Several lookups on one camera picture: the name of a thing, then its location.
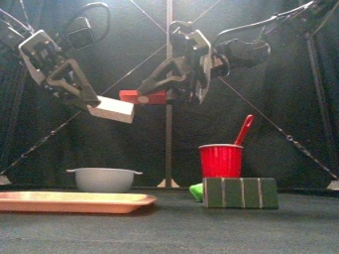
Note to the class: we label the thick dark frame post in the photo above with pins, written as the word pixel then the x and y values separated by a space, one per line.
pixel 318 82

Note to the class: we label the white rice block toy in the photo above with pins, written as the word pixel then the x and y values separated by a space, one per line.
pixel 113 109

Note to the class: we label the pink plastic tray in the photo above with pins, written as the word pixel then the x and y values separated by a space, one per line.
pixel 75 201

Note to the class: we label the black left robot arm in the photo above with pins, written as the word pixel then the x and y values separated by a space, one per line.
pixel 9 31

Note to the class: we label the diagonal frame brace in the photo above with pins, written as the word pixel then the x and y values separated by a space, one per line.
pixel 287 136
pixel 39 144

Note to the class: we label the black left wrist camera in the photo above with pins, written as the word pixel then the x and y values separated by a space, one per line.
pixel 80 33

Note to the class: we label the red plastic cup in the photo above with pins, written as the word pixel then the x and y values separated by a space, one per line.
pixel 220 162

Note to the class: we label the red salmon block toy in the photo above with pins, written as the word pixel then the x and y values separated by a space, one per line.
pixel 129 97

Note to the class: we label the thin vertical frame pole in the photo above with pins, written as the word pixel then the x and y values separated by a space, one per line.
pixel 168 139

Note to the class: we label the bright green toy piece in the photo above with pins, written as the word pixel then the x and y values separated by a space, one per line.
pixel 196 191

